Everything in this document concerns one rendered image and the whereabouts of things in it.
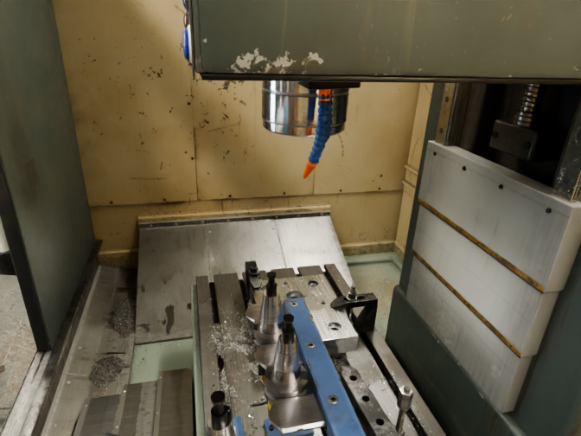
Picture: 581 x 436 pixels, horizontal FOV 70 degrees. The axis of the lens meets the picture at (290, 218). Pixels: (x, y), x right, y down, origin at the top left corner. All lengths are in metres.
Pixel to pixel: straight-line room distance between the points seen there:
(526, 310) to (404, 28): 0.67
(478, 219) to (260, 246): 1.07
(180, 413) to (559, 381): 0.89
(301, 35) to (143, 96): 1.38
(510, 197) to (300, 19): 0.65
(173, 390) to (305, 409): 0.75
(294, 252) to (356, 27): 1.48
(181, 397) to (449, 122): 1.03
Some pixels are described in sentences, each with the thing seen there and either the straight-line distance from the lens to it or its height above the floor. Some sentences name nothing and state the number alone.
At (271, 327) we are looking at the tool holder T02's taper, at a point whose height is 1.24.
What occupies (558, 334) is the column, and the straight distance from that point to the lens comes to 1.00.
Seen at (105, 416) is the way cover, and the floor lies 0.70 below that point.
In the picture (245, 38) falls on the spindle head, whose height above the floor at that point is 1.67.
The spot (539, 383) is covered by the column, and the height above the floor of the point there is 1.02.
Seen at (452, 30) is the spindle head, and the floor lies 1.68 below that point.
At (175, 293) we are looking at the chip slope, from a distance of 1.73.
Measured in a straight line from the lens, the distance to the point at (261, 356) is 0.67.
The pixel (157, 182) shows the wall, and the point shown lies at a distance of 1.87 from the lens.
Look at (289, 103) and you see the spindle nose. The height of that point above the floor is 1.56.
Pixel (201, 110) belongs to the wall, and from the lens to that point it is 1.79.
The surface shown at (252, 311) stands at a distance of 0.76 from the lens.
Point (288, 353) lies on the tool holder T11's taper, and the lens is 0.59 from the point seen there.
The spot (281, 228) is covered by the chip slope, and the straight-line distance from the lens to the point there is 1.94.
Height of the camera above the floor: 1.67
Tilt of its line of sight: 24 degrees down
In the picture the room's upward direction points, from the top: 2 degrees clockwise
